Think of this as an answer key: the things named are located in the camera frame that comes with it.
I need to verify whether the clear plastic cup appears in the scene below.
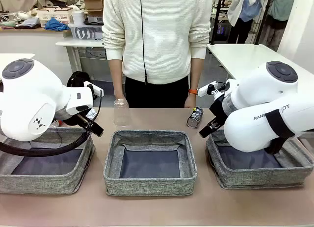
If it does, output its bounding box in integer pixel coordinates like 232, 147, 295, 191
113, 99, 131, 127

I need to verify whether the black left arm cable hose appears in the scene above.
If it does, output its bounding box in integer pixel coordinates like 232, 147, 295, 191
0, 127, 93, 157

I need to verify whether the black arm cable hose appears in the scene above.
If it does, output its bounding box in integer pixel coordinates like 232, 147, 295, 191
0, 127, 93, 157
264, 108, 296, 155

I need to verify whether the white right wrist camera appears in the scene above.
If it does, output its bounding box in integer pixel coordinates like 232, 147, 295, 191
197, 81, 223, 98

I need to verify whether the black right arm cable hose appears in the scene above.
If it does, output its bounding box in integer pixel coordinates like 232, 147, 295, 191
264, 108, 296, 155

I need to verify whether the person's left hand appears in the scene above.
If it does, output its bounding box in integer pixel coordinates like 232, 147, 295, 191
183, 93, 197, 109

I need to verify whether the white plastic crate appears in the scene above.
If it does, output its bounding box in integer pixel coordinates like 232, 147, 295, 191
36, 6, 74, 26

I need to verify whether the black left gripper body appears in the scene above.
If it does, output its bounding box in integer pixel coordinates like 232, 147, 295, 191
73, 113, 97, 132

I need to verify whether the person's right forearm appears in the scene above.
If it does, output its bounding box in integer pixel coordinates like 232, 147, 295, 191
108, 58, 124, 93

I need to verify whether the clear plastic storage box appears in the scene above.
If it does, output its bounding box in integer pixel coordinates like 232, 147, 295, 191
68, 24, 104, 40

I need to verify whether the blue cloth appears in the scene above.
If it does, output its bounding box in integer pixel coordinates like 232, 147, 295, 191
44, 18, 70, 31

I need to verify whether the large white table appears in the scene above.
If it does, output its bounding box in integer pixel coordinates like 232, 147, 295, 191
207, 43, 314, 90

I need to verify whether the person in white jacket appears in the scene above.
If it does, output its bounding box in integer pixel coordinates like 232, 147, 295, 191
227, 0, 263, 44

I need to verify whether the cardboard box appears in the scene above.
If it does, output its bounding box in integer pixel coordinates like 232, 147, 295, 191
83, 0, 105, 11

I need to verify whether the crushed black drink can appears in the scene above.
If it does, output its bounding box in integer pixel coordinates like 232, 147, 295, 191
186, 106, 204, 128

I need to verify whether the person's right hand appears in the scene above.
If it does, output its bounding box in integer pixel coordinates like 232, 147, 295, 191
114, 89, 126, 102

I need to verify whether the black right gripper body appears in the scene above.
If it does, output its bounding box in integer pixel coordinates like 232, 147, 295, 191
209, 93, 231, 126

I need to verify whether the white cylinder container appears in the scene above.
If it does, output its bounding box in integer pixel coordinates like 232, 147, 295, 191
72, 11, 85, 25

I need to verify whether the person's left forearm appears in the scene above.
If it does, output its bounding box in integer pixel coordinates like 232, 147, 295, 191
188, 56, 206, 90

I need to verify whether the black stand pole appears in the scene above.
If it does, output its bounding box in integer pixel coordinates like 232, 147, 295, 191
210, 0, 228, 45
254, 0, 274, 45

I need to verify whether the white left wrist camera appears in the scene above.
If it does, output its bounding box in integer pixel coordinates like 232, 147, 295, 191
82, 80, 104, 98

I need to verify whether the black backpack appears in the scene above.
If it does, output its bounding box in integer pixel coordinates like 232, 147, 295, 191
66, 71, 92, 88

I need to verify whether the person in green top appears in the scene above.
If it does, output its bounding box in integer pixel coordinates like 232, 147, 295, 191
266, 0, 297, 52

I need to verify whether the grey fabric basket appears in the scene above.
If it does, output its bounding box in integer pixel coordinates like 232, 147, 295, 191
103, 129, 198, 197
0, 126, 96, 195
205, 130, 314, 190

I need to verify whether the white desk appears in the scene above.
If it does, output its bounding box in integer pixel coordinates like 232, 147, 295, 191
55, 39, 108, 77

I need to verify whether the wood topped white counter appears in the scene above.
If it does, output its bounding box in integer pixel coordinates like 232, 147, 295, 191
0, 27, 74, 75

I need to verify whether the black hanging cord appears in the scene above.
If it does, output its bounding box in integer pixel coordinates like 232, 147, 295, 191
139, 0, 149, 85

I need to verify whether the person in white sweater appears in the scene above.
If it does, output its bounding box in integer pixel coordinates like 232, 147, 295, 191
101, 0, 213, 109

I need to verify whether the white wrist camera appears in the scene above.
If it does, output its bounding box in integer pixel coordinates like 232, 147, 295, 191
197, 81, 223, 98
82, 80, 104, 98

